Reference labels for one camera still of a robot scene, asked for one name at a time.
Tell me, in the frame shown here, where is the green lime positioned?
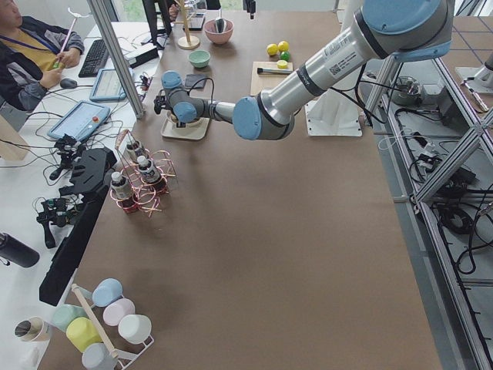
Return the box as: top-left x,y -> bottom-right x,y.
280,51 -> 290,62

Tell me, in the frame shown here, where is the black keyboard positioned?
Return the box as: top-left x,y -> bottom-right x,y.
78,39 -> 109,78

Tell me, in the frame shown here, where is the aluminium frame post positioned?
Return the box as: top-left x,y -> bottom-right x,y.
87,0 -> 145,119

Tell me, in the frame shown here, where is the white cup rack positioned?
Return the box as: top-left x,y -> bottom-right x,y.
51,277 -> 155,369

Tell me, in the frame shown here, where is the tea bottle two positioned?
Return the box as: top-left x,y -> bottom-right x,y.
137,155 -> 161,184

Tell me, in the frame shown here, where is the white round plate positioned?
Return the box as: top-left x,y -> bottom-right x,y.
166,111 -> 200,127

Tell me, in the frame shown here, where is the steel muddler rod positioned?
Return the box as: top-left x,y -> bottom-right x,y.
257,67 -> 283,74

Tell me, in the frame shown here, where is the cream rabbit tray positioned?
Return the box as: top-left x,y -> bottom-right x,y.
160,118 -> 210,141

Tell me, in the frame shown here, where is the copper wire bottle rack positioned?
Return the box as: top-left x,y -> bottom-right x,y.
109,129 -> 177,215

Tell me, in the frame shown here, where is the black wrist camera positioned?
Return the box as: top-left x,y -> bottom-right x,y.
153,89 -> 169,115

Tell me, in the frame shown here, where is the pink bowl with ice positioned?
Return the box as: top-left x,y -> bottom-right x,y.
203,18 -> 235,45

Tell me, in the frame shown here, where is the half lemon slice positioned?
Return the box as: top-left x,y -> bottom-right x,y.
277,59 -> 288,69

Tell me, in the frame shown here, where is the blue teach pendant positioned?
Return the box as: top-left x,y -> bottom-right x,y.
47,100 -> 110,142
89,69 -> 126,103

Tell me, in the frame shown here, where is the metal scoop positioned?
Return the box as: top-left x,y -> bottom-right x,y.
214,8 -> 226,33

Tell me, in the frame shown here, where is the tea bottle three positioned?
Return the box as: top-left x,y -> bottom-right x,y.
126,140 -> 146,163

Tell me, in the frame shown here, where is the seated person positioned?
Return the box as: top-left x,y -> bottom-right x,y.
1,1 -> 85,112

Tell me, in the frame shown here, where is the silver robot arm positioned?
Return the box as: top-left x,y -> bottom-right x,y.
154,1 -> 454,140

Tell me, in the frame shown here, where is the blue teach pendant far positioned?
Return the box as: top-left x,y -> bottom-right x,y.
89,69 -> 126,103

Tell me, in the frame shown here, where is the grey folded cloth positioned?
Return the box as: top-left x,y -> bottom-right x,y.
184,74 -> 207,89

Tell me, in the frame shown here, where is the blue teach pendant near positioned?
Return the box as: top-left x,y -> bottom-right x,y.
47,100 -> 110,142

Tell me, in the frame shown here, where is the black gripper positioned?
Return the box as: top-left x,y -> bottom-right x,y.
246,0 -> 256,19

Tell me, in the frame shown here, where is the tea bottle one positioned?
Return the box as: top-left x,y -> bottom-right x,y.
111,171 -> 132,201

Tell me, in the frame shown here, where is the black water bottle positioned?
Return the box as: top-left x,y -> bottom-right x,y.
1,233 -> 39,267

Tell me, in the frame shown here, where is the wooden mug tree stand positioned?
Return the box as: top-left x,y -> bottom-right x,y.
175,0 -> 200,50

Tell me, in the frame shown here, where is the yellow lemon far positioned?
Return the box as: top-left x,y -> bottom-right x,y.
277,40 -> 290,52

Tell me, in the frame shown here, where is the green bowl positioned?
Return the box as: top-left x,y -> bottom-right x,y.
188,50 -> 211,69

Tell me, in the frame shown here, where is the wooden cutting board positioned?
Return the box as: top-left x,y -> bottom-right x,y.
250,61 -> 293,96

